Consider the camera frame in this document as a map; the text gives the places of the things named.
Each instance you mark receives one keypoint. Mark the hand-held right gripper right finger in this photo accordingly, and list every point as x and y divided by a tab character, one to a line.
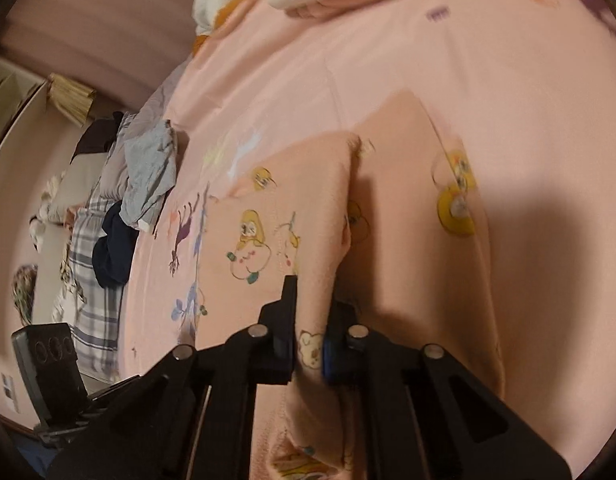
338	350

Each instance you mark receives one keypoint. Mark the yellow fringed cloth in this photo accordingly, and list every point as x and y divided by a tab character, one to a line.
70	97

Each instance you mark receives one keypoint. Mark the pink printed blanket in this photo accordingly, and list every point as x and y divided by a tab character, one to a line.
487	60

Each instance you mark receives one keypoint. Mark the white goose plush toy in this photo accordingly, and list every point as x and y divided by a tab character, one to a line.
213	0

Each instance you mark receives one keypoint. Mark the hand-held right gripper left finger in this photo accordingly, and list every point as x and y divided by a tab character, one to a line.
283	322

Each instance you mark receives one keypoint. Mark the grey crumpled garment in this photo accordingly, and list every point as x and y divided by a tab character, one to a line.
148	170

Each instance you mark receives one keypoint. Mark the pink printed pajama top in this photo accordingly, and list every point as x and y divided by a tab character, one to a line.
402	240

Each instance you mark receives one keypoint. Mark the small white plush toys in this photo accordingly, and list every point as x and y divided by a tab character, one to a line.
50	200

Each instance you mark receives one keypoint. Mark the dark brown cloth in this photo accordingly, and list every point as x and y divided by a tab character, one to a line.
98	135

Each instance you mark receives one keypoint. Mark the navy crumpled garment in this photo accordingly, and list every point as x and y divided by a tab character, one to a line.
115	250

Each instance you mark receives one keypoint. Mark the patterned floral cloth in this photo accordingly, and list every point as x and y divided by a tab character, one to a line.
70	280

